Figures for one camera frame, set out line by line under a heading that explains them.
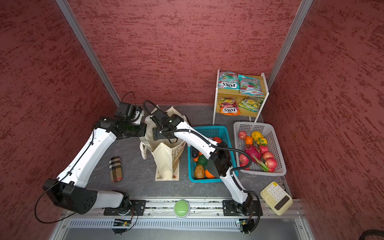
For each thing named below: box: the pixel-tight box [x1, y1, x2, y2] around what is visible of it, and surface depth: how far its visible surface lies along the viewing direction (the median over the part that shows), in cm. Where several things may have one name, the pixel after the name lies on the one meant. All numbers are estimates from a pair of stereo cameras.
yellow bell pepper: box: [251, 131, 264, 141], surface depth 99 cm
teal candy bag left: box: [218, 71, 241, 91], surface depth 87 cm
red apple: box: [265, 157, 277, 173], surface depth 82 cm
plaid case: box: [109, 156, 123, 183], surface depth 85 cm
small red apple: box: [238, 131, 247, 140], surface depth 100 cm
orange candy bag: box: [218, 96, 241, 116], surface depth 97 cm
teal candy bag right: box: [238, 74, 265, 97], surface depth 83 cm
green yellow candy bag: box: [238, 96, 265, 113], surface depth 99 cm
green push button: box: [173, 199, 191, 219], surface depth 74 cm
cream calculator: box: [259, 181, 294, 216], surface depth 77 cm
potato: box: [194, 164, 205, 180], surface depth 84 cm
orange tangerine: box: [205, 169, 216, 179], surface depth 82 cm
